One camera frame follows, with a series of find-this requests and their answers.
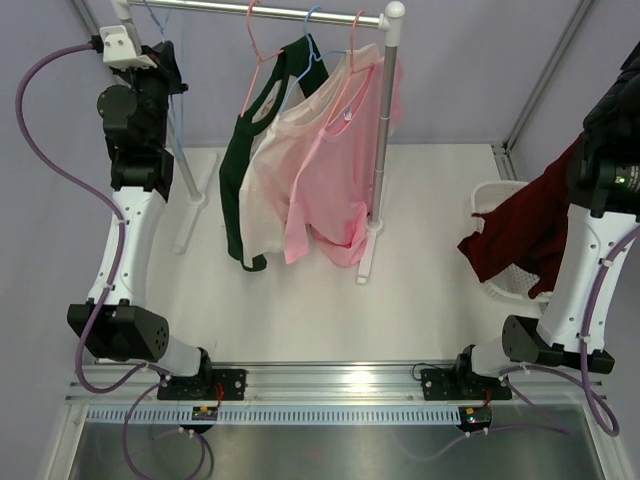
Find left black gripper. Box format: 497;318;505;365
111;41;187;149

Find light blue hanger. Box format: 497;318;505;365
143;1;186;166
278;5;346;114

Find pink hanger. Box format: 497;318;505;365
324;9;366;130
240;0;284;116

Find green and white t shirt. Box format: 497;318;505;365
219;37;329;262

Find cream white t shirt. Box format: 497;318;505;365
239;44;381;270

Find dark red t shirt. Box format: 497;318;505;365
458;138;582;299

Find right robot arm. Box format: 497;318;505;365
452;53;639;397

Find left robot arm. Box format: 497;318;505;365
67;41;215;399

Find pink t shirt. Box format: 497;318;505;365
283;59;384;267

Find silver white clothes rack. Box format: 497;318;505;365
113;1;406;285

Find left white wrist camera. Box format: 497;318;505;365
99;23;156;71

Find left aluminium frame post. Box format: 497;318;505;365
69;0;166;151

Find aluminium frame post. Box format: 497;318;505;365
491;0;597;181
69;0;166;151

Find aluminium mounting rail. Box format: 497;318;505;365
63;361;586;405

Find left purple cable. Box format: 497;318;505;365
14;42;214;479

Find purple cable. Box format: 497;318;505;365
14;42;214;479
399;234;640;461

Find right aluminium frame post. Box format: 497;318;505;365
491;0;597;181

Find white slotted cable duct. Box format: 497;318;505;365
86;405;461;426

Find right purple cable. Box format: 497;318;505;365
399;234;640;461

